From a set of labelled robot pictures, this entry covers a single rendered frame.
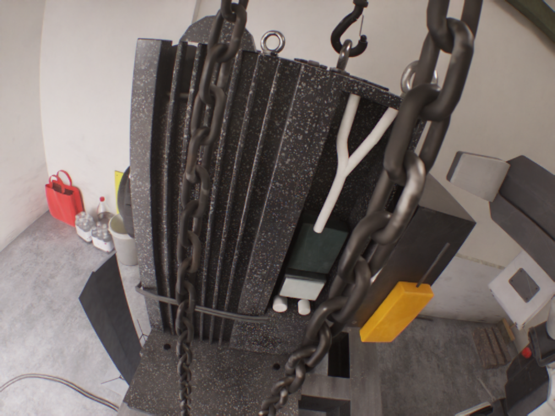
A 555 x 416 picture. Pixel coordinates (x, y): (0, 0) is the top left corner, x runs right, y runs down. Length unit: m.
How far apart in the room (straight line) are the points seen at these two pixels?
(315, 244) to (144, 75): 0.42
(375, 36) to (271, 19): 0.58
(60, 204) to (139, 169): 2.25
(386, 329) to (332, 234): 0.22
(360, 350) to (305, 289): 0.70
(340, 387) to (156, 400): 0.69
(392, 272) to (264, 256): 0.23
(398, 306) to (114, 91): 1.92
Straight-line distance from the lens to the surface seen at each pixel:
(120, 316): 1.00
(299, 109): 0.36
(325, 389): 1.09
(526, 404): 0.98
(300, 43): 1.55
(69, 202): 2.54
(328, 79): 0.36
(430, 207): 0.40
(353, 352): 1.22
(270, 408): 0.21
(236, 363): 0.78
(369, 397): 1.16
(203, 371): 0.76
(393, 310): 0.49
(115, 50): 1.95
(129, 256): 2.13
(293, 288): 0.59
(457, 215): 0.44
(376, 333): 0.55
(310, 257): 0.55
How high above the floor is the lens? 1.61
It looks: 32 degrees down
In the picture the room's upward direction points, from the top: 16 degrees clockwise
